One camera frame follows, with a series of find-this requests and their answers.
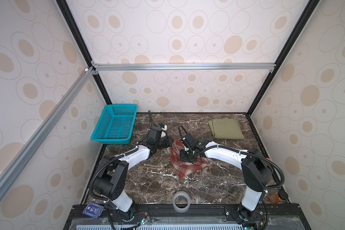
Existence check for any olive green skirt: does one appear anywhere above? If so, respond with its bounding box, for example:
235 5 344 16
209 117 244 140

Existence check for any brown jar black lid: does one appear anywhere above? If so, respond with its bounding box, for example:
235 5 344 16
269 190 288 204

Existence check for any horizontal aluminium rail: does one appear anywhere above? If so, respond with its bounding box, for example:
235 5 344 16
94 63 276 71

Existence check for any red plaid skirt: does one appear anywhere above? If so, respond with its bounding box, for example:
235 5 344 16
168 140 209 179

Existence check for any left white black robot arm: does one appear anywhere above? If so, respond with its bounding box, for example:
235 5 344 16
89 136 172 215

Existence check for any clear tape roll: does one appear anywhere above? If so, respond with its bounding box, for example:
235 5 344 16
172 191 191 213

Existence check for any left slanted aluminium rail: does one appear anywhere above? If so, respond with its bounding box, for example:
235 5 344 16
0 66 94 202

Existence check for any teal plastic basket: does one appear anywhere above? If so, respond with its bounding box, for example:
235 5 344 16
91 104 138 145

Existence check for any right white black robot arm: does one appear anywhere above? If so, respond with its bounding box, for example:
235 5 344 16
180 138 285 223

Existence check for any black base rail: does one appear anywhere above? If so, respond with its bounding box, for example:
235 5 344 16
64 204 311 230

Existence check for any blue card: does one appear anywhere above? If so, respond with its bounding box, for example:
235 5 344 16
82 202 104 219

